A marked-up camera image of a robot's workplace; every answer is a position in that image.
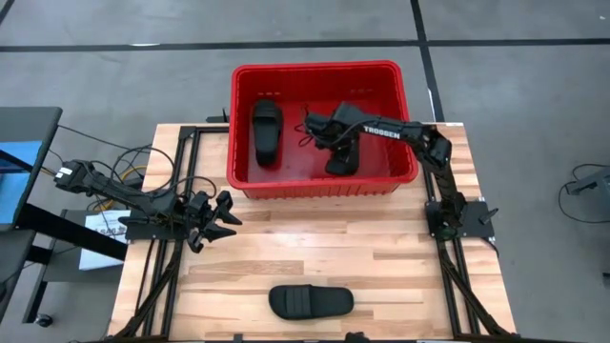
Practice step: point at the small black table-level camera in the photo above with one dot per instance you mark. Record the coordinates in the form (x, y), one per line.
(357, 337)

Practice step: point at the black desk top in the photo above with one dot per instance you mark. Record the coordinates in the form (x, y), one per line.
(28, 124)

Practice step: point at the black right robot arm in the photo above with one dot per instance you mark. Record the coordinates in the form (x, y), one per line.
(429, 143)

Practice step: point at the black slide sandal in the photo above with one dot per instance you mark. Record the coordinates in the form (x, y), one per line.
(267, 133)
(329, 302)
(340, 167)

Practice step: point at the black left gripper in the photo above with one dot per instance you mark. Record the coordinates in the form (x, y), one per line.
(200, 219)

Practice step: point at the small black rail bracket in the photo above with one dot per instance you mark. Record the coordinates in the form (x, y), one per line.
(237, 338)

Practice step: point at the red plastic bin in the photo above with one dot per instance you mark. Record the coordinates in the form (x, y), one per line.
(372, 90)

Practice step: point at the black peg on base plate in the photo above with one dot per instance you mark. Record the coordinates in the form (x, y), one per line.
(488, 215)

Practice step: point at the grey device on floor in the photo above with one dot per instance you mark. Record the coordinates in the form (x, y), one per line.
(588, 183)

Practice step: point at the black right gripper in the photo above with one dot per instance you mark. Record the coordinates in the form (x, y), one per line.
(338, 124)

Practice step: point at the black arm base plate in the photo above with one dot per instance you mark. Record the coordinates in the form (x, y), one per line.
(476, 224)
(143, 231)

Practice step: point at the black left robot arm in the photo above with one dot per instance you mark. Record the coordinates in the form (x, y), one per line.
(109, 188)

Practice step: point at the black desk leg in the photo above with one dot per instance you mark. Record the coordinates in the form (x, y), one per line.
(34, 290)

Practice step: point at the black desk beam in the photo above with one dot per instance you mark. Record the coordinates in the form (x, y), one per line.
(71, 233)

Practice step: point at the white printed paper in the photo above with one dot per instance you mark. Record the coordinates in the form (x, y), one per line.
(102, 224)

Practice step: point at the black aluminium support frame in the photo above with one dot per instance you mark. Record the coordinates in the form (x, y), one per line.
(464, 286)
(159, 286)

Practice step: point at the grey base plate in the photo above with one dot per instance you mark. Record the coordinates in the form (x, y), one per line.
(62, 267)

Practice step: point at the blue panel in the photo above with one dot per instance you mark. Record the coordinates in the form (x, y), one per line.
(14, 181)

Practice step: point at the black caster wheel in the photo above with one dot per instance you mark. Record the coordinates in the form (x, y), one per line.
(44, 320)

